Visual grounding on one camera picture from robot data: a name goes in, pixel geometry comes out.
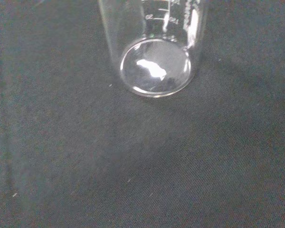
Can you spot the black bench cloth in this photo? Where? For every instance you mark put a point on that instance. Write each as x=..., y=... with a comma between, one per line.
x=142, y=154

